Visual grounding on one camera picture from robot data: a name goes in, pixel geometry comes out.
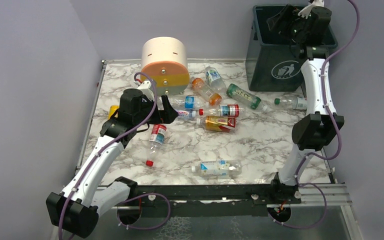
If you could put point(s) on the dark green trash bin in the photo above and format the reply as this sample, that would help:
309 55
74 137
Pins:
273 63

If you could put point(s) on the gold red drink bottle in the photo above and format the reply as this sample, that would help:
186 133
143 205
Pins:
222 124

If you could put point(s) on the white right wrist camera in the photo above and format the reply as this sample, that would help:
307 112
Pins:
306 11

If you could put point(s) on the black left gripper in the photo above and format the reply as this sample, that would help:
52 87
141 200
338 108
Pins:
160 108

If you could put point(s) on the green tea bottle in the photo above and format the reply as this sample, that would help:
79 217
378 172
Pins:
250 100

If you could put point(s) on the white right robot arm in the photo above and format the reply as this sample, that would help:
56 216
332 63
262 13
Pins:
317 129

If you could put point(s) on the clear bottle purple label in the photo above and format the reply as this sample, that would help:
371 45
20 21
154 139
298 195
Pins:
187 114

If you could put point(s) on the round pastel drawer cabinet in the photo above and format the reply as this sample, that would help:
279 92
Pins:
164 59

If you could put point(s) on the clear bottle blue label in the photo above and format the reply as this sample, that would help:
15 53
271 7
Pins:
186 102

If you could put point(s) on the clear bottle green cap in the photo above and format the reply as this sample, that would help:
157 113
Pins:
291 102

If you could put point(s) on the yellow drink bottle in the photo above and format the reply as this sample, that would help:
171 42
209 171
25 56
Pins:
113 111

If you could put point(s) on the red label water bottle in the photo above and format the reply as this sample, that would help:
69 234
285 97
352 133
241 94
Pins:
223 110

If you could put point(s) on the white blue tea bottle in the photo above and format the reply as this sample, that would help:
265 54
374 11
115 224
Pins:
217 168

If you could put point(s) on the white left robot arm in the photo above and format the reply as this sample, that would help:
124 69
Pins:
78 207

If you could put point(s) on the orange juice bottle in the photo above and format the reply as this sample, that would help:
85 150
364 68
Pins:
212 97

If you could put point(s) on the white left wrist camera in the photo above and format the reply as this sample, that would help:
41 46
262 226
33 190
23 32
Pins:
146 88

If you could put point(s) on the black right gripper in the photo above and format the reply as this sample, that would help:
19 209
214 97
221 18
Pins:
283 19

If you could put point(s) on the black front mounting rail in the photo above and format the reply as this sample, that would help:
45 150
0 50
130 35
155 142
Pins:
221 200

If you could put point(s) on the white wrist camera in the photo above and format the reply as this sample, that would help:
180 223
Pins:
146 88
306 11

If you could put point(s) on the clear bottle green-white label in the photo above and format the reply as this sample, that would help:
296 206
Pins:
214 79

